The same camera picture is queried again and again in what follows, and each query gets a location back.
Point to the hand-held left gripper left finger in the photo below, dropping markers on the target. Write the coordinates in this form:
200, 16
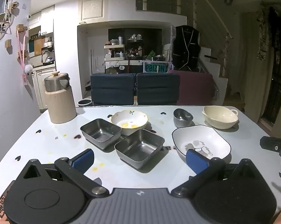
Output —
84, 159

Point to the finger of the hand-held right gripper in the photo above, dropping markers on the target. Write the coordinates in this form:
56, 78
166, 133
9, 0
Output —
273, 144

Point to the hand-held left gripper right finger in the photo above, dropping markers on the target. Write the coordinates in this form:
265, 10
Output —
196, 163

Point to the small round steel bowl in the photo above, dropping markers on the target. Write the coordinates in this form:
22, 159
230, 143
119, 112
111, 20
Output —
182, 117

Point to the white floral bowl yellow rim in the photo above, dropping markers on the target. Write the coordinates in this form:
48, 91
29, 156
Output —
131, 119

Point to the steel rectangular container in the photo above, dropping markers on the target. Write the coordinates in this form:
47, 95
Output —
100, 130
140, 147

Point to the beige cylindrical bin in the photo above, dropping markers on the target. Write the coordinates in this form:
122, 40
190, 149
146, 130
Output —
61, 102

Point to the maroon chair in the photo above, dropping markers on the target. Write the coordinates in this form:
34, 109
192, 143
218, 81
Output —
196, 88

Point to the dark blue chair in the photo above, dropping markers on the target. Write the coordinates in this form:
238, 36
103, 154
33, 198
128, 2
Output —
158, 88
112, 88

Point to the white kitchen base cabinets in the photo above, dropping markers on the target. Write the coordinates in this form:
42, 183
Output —
41, 86

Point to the white staircase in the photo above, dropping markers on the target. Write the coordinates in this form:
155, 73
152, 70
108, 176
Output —
215, 74

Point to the floral curtain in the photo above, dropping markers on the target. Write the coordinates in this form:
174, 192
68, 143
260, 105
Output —
264, 32

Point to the white storage rack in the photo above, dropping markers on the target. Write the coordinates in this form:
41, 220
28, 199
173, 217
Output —
114, 52

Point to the black vest white trim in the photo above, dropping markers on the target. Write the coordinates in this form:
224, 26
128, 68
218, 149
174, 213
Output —
185, 46

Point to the black shelving unit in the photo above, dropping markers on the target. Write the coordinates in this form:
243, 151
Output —
149, 35

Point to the white upper cabinet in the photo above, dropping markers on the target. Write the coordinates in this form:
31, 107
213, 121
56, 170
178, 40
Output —
93, 7

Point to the wall photo collage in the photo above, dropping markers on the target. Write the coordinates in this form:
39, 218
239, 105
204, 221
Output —
0, 16

